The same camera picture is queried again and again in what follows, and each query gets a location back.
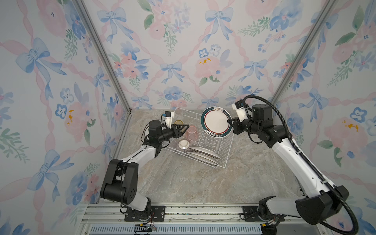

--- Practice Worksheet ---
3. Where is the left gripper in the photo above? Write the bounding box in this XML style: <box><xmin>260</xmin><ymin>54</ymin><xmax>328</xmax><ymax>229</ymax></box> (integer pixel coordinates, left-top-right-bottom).
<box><xmin>158</xmin><ymin>125</ymin><xmax>189</xmax><ymax>145</ymax></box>

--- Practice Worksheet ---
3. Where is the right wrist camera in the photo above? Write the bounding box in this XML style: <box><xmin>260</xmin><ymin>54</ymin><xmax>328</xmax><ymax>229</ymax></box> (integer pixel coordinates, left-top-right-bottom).
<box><xmin>232</xmin><ymin>99</ymin><xmax>249</xmax><ymax>122</ymax></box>

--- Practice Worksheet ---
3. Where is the yellow glass cup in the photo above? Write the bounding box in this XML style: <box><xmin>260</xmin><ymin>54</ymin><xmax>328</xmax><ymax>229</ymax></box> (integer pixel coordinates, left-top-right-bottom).
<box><xmin>174</xmin><ymin>120</ymin><xmax>184</xmax><ymax>125</ymax></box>

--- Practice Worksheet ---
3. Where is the left aluminium corner post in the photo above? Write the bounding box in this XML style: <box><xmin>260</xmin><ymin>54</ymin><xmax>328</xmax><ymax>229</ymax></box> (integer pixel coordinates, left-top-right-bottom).
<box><xmin>71</xmin><ymin>0</ymin><xmax>132</xmax><ymax>114</ymax></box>

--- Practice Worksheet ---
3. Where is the aluminium corner post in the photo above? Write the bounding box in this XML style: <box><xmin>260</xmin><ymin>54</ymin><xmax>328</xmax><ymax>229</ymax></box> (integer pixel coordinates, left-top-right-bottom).
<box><xmin>271</xmin><ymin>0</ymin><xmax>338</xmax><ymax>104</ymax></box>
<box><xmin>71</xmin><ymin>0</ymin><xmax>132</xmax><ymax>114</ymax></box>

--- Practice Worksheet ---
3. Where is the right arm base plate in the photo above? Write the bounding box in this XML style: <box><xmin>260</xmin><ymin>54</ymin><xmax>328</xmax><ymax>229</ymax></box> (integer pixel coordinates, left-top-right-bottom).
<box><xmin>240</xmin><ymin>206</ymin><xmax>281</xmax><ymax>223</ymax></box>

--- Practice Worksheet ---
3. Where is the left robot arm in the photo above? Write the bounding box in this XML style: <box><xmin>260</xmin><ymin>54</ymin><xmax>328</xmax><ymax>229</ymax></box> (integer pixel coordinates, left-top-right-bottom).
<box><xmin>100</xmin><ymin>119</ymin><xmax>190</xmax><ymax>221</ymax></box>

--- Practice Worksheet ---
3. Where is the white plate green red rim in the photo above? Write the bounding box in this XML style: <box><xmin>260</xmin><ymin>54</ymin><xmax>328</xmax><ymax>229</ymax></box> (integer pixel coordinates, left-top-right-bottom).
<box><xmin>201</xmin><ymin>106</ymin><xmax>232</xmax><ymax>138</ymax></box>

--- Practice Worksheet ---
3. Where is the black corrugated cable conduit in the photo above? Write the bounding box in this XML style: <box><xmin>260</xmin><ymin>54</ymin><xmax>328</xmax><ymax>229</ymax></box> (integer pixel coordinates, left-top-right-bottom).
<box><xmin>242</xmin><ymin>94</ymin><xmax>359</xmax><ymax>235</ymax></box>

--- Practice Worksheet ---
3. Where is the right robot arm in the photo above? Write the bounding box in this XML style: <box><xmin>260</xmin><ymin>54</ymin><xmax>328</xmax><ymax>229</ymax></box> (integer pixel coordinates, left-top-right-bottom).
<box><xmin>228</xmin><ymin>100</ymin><xmax>349</xmax><ymax>225</ymax></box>

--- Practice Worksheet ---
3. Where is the pink glass cup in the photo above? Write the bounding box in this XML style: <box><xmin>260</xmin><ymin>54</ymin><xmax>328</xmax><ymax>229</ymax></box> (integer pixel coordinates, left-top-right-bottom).
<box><xmin>185</xmin><ymin>125</ymin><xmax>198</xmax><ymax>142</ymax></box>

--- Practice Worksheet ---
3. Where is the right aluminium corner post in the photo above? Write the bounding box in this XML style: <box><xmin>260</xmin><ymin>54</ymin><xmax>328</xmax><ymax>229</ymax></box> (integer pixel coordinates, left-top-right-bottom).
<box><xmin>271</xmin><ymin>0</ymin><xmax>338</xmax><ymax>104</ymax></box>

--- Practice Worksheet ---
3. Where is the white wire dish rack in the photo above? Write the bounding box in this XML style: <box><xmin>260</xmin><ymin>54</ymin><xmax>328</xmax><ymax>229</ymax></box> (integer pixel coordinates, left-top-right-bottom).
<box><xmin>167</xmin><ymin>108</ymin><xmax>234</xmax><ymax>168</ymax></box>

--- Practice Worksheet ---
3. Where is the white plate front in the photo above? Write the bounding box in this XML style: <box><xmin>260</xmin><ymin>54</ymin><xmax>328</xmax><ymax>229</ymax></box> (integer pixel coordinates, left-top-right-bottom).
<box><xmin>188</xmin><ymin>153</ymin><xmax>219</xmax><ymax>165</ymax></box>

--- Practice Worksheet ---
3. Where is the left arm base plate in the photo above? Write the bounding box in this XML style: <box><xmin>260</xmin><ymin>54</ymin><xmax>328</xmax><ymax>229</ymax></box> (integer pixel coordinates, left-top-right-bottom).
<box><xmin>124</xmin><ymin>206</ymin><xmax>166</xmax><ymax>222</ymax></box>

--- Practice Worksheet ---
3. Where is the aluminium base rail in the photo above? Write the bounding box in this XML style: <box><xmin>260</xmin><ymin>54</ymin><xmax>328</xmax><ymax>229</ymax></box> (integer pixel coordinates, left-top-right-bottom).
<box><xmin>77</xmin><ymin>200</ymin><xmax>332</xmax><ymax>235</ymax></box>

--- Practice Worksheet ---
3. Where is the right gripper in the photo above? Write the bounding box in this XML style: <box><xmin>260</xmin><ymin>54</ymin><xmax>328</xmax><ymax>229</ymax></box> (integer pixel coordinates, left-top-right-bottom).
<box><xmin>227</xmin><ymin>115</ymin><xmax>260</xmax><ymax>137</ymax></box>

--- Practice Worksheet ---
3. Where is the striped ceramic bowl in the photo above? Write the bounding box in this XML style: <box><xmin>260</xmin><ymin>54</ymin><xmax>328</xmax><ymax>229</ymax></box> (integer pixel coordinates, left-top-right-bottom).
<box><xmin>178</xmin><ymin>140</ymin><xmax>190</xmax><ymax>151</ymax></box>

